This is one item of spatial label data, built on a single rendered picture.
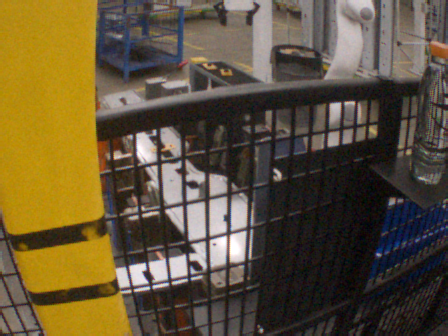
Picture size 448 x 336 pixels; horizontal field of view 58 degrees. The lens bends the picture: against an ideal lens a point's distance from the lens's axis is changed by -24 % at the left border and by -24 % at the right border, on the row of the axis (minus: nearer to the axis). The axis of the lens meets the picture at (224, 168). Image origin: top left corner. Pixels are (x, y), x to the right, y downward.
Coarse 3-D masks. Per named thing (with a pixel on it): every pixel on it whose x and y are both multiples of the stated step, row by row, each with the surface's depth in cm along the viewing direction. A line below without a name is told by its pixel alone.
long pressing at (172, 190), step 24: (120, 96) 218; (144, 144) 171; (144, 168) 157; (168, 168) 155; (192, 168) 155; (168, 192) 142; (192, 192) 143; (216, 192) 143; (192, 216) 132; (216, 216) 132; (240, 216) 132; (216, 240) 122; (240, 240) 122; (216, 264) 113
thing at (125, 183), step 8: (120, 152) 155; (120, 160) 153; (128, 160) 154; (104, 168) 155; (120, 176) 156; (128, 176) 156; (120, 184) 156; (128, 184) 158; (112, 192) 156; (120, 192) 158; (128, 192) 159; (112, 200) 161; (120, 200) 159; (120, 208) 160; (112, 224) 165; (112, 240) 168; (120, 248) 166
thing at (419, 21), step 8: (416, 0) 645; (424, 0) 641; (416, 8) 652; (424, 8) 638; (416, 16) 660; (424, 16) 656; (416, 24) 667; (424, 24) 663; (416, 32) 674; (424, 32) 670; (416, 40) 681; (424, 40) 678; (416, 48) 687; (416, 56) 694; (416, 72) 703
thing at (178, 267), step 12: (144, 264) 112; (156, 264) 112; (180, 264) 113; (204, 264) 113; (120, 276) 106; (132, 276) 107; (156, 276) 108; (144, 288) 103; (156, 288) 104; (168, 288) 105
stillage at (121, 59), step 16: (128, 16) 531; (128, 32) 542; (144, 32) 677; (176, 32) 580; (112, 48) 600; (128, 48) 553; (144, 48) 646; (112, 64) 603; (128, 64) 563; (144, 64) 576; (128, 80) 573
